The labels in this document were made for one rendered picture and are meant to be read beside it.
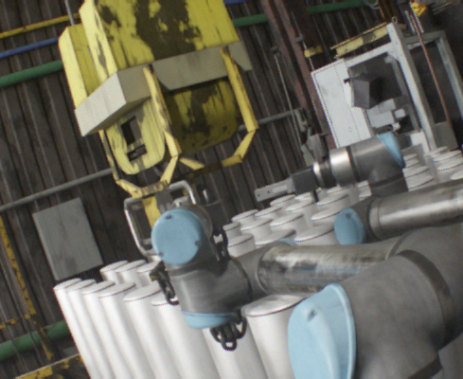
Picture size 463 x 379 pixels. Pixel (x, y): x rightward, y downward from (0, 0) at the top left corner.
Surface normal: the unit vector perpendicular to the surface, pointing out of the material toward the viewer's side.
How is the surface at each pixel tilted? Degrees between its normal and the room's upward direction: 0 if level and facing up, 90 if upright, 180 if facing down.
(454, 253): 47
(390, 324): 67
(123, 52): 86
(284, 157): 90
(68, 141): 90
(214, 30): 86
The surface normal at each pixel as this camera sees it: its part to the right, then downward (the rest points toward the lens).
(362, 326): 0.11, -0.51
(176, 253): -0.13, -0.02
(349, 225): -0.79, 0.29
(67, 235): 0.46, -0.13
